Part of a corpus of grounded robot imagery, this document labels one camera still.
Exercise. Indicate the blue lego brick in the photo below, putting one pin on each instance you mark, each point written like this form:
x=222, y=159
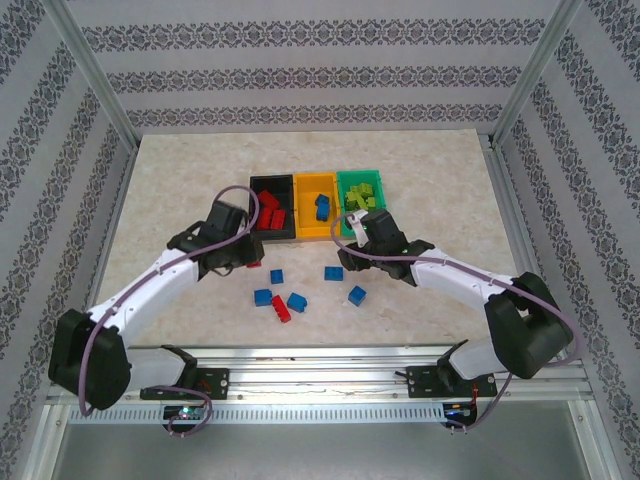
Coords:
x=262, y=297
x=322, y=214
x=276, y=276
x=334, y=273
x=358, y=295
x=322, y=201
x=297, y=302

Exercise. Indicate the large lime green lego brick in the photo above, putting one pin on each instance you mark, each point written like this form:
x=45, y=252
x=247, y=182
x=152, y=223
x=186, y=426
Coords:
x=361, y=199

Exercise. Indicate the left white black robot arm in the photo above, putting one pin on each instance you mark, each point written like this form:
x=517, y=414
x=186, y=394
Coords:
x=150, y=280

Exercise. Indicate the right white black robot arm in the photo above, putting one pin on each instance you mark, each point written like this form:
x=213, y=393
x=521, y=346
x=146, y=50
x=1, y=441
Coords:
x=450, y=277

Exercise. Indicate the black plastic bin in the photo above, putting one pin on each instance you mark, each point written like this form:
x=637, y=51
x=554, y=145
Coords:
x=272, y=236

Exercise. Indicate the yellow plastic bin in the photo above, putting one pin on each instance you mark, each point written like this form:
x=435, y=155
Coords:
x=310, y=225

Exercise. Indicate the green plastic bin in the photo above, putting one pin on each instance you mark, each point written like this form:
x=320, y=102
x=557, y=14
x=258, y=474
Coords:
x=360, y=176

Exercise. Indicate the small controller board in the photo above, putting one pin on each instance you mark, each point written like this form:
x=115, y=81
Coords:
x=185, y=412
x=457, y=411

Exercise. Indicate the grey metal sheet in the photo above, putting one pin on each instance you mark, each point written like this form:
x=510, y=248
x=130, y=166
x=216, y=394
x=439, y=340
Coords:
x=320, y=455

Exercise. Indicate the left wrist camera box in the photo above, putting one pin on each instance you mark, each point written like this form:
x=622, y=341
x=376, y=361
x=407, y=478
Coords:
x=245, y=221

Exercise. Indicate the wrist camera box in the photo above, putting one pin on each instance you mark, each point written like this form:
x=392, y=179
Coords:
x=245, y=221
x=356, y=225

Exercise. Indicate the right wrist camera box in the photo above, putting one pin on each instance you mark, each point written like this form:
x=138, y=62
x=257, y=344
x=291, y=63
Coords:
x=356, y=225

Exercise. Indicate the aluminium base rail beam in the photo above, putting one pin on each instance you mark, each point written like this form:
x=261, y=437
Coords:
x=320, y=372

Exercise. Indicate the aluminium side rail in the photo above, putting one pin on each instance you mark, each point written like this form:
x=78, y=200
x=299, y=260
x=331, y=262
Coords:
x=505, y=200
x=112, y=210

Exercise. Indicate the aluminium frame post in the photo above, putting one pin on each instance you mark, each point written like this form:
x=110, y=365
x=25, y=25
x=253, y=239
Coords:
x=90, y=70
x=537, y=70

